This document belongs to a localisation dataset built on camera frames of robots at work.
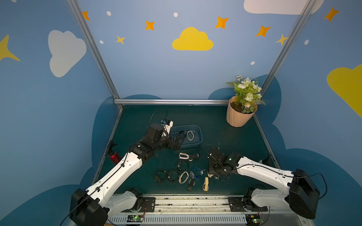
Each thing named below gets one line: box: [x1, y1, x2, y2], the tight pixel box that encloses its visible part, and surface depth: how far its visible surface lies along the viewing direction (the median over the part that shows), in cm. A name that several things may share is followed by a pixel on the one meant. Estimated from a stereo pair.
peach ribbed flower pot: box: [226, 96, 258, 128], surface depth 101 cm
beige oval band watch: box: [186, 129, 195, 142], surface depth 103 cm
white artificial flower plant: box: [225, 75, 267, 114], surface depth 96 cm
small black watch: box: [178, 130, 187, 139], surface depth 104 cm
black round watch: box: [176, 161, 190, 172], surface depth 88 cm
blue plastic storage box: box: [169, 124, 204, 149], surface depth 103 cm
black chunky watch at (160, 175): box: [153, 168, 168, 184], surface depth 84 cm
